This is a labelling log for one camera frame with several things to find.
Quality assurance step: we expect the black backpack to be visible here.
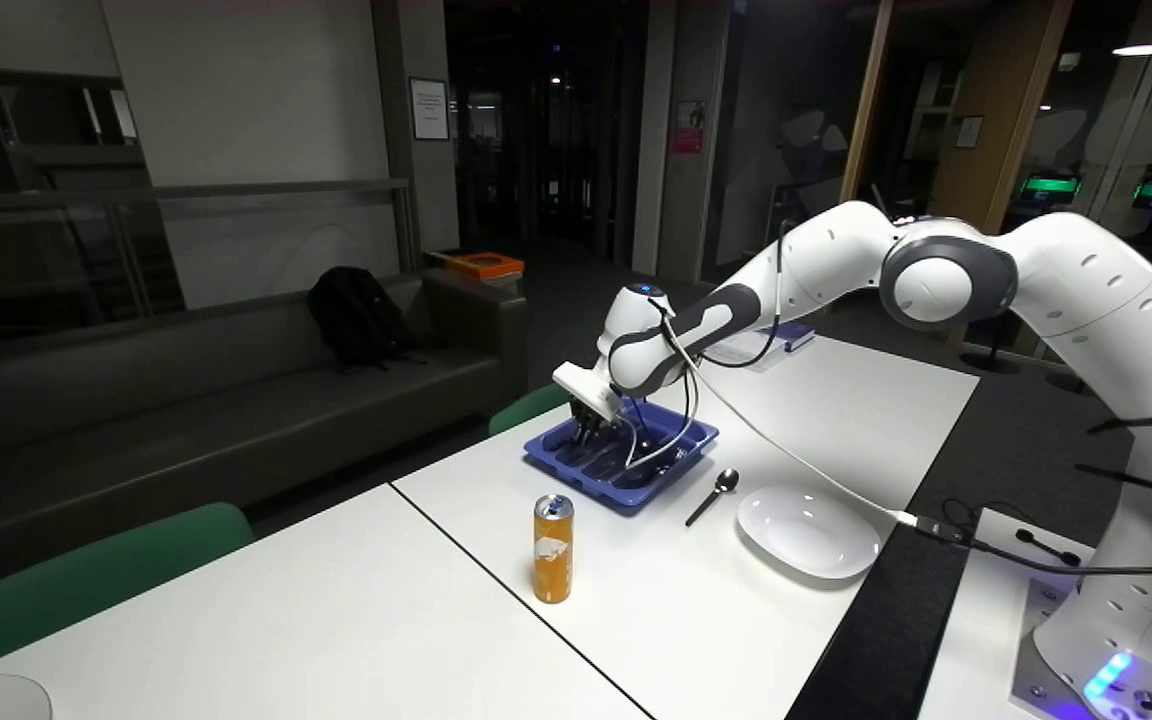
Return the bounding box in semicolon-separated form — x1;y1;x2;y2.
303;264;412;370

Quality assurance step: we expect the blue plastic cutlery tray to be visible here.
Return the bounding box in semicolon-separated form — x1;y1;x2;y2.
520;397;725;518

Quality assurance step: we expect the orange drink can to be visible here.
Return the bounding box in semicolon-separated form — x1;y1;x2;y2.
530;492;577;606

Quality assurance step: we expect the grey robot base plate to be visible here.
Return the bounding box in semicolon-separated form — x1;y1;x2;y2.
1011;571;1152;720

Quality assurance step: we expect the red wall sign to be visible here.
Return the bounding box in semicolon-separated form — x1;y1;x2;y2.
670;96;713;162

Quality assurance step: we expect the framed wall notice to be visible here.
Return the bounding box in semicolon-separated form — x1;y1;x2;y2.
408;74;453;142

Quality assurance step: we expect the metal spoon with black handle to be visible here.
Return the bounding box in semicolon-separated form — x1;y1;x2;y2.
680;467;744;532

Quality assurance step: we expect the robot cable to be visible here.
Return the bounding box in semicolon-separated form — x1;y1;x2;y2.
621;290;1152;580

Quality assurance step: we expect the grey sofa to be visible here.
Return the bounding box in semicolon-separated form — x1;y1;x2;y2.
0;273;533;592

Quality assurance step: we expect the white square plate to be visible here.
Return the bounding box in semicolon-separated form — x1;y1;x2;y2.
734;478;881;587

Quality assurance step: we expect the bin with orange lid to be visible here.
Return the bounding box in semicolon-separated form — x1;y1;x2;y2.
440;246;530;290

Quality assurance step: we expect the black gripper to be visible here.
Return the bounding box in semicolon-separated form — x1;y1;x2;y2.
573;397;637;467

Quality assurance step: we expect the glass railing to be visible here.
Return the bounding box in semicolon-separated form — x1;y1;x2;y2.
0;177;408;317

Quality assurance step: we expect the green chair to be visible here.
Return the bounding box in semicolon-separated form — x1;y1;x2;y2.
486;381;577;439
0;501;258;688

